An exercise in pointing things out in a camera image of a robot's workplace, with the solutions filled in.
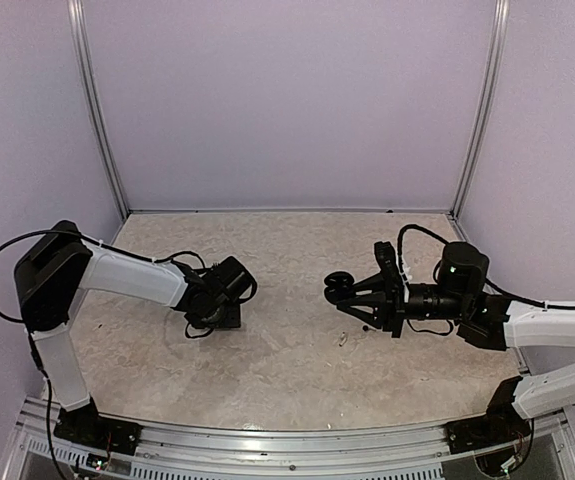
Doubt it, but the left aluminium frame post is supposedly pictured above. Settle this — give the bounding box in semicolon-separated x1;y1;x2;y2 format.
67;0;131;221

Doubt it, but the right aluminium frame post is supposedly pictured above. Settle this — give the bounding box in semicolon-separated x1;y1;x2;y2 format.
450;0;510;222

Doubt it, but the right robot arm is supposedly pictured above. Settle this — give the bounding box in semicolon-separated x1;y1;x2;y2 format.
324;242;575;444

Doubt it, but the front aluminium rail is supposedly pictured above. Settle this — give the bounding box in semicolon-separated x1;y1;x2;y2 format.
0;398;575;479

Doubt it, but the aluminium frame post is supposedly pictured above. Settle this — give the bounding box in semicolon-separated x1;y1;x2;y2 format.
67;0;131;221
450;0;510;222

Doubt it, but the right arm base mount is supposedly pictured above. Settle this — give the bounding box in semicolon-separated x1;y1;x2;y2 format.
444;414;532;455

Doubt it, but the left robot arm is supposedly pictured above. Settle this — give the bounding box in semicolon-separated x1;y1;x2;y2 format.
14;221;258;445

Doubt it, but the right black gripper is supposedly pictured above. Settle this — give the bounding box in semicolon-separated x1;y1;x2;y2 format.
338;272;470;338

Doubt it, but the black earbud charging case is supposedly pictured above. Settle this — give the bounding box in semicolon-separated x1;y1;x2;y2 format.
324;271;355;305

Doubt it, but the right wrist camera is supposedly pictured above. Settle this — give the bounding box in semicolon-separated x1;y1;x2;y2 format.
374;241;409;302

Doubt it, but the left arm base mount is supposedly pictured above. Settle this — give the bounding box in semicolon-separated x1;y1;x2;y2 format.
54;417;142;456

